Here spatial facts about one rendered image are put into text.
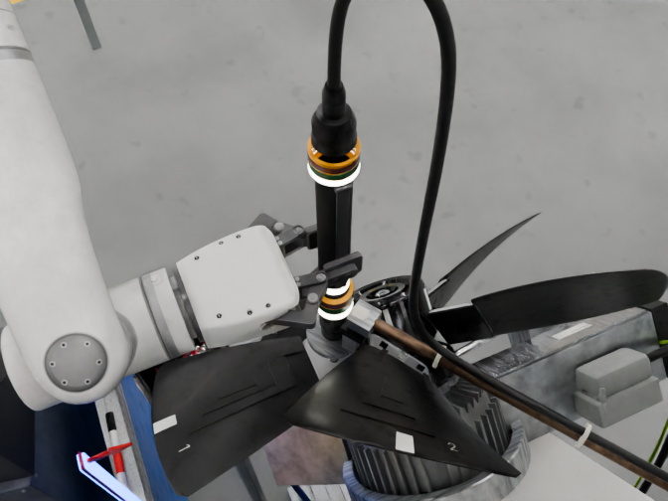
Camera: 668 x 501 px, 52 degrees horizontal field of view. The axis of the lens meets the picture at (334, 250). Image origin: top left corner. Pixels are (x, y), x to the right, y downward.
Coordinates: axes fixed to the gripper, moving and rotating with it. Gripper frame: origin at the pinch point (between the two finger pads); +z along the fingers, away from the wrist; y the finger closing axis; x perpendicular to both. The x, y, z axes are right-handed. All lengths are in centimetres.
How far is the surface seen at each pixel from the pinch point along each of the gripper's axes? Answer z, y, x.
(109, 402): -36, -21, -61
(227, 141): 16, -145, -148
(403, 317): 9.5, 0.6, -22.5
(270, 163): 28, -128, -148
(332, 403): -5.6, 12.4, -6.4
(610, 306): 34.9, 10.4, -21.9
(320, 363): -2.0, -0.4, -29.2
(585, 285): 28.6, 9.3, -13.1
